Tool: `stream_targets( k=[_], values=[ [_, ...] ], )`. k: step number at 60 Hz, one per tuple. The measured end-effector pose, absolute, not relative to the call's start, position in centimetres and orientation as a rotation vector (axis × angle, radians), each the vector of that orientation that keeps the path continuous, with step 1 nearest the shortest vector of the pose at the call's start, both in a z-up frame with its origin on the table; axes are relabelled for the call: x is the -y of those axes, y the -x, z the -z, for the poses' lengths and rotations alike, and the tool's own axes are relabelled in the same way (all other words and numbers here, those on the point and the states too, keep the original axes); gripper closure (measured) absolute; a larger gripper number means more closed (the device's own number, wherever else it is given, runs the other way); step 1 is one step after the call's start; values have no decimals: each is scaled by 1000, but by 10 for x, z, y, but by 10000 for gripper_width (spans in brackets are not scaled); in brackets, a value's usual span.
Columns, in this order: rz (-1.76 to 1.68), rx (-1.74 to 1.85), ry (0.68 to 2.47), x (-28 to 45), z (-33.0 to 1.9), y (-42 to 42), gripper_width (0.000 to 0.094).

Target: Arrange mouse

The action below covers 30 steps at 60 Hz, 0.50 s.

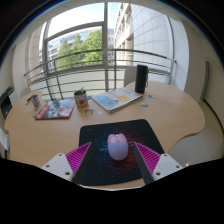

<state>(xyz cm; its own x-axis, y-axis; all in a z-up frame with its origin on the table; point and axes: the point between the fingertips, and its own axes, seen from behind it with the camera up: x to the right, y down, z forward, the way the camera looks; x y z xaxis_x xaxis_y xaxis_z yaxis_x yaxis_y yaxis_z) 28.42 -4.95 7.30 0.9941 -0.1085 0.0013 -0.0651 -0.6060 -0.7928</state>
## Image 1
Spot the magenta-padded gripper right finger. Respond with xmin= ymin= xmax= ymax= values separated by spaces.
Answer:
xmin=132 ymin=141 xmax=184 ymax=186

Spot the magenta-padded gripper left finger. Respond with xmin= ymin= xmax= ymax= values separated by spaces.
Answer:
xmin=40 ymin=141 xmax=93 ymax=186

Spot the pink lilac computer mouse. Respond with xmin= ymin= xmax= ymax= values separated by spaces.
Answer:
xmin=106 ymin=132 xmax=130 ymax=162

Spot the black mouse pad colourful print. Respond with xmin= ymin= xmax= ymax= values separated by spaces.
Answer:
xmin=72 ymin=118 xmax=166 ymax=187

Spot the red blue magazine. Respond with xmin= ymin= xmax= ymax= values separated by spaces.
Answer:
xmin=34 ymin=96 xmax=77 ymax=121

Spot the white chair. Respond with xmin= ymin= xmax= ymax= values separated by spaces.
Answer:
xmin=17 ymin=86 xmax=33 ymax=100
xmin=0 ymin=126 xmax=11 ymax=152
xmin=123 ymin=65 xmax=139 ymax=89

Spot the white mug with plant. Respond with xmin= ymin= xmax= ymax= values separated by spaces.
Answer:
xmin=73 ymin=87 xmax=89 ymax=108

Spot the blue black stapler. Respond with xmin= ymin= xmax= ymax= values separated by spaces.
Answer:
xmin=25 ymin=94 xmax=36 ymax=105

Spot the light blue yellow book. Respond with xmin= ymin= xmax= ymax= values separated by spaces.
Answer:
xmin=90 ymin=87 xmax=144 ymax=114

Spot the black white printer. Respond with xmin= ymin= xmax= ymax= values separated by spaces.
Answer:
xmin=0 ymin=85 xmax=16 ymax=121

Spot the black cylinder speaker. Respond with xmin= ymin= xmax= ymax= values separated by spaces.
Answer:
xmin=134 ymin=64 xmax=149 ymax=95

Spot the grey metal railing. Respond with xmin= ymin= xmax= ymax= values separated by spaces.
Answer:
xmin=23 ymin=48 xmax=177 ymax=102

